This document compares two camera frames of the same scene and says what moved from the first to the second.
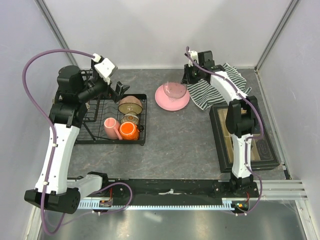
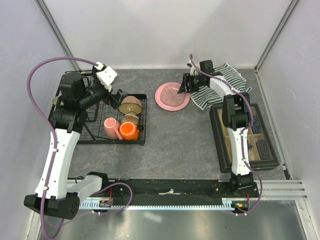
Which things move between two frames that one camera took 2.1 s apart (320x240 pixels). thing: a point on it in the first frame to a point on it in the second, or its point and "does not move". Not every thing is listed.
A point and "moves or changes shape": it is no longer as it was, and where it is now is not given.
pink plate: [172, 96] does not move
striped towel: [203, 94] does not move
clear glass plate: [174, 90] moves or changes shape
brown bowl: [130, 104] does not move
